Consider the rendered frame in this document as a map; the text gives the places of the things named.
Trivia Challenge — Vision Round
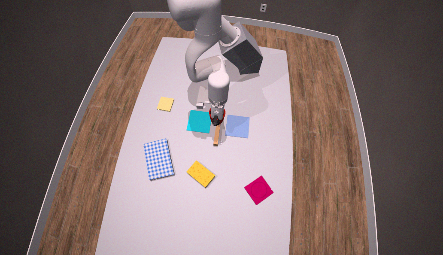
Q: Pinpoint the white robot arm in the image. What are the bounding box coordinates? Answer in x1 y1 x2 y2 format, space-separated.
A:
167 0 241 109

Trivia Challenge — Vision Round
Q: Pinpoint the yellow sponge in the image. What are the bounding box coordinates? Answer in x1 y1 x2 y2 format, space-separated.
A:
187 161 215 188

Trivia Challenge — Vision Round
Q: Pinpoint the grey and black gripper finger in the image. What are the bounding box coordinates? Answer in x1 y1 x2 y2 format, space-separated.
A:
212 115 220 126

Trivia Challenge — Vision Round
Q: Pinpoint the pink square coaster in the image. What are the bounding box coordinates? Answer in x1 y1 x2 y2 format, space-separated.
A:
244 176 273 205

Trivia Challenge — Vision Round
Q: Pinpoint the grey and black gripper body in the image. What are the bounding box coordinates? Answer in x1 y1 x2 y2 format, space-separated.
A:
211 104 225 120

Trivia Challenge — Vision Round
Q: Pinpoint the blue and white checkered towel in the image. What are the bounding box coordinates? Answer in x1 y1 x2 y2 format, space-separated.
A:
143 139 175 181

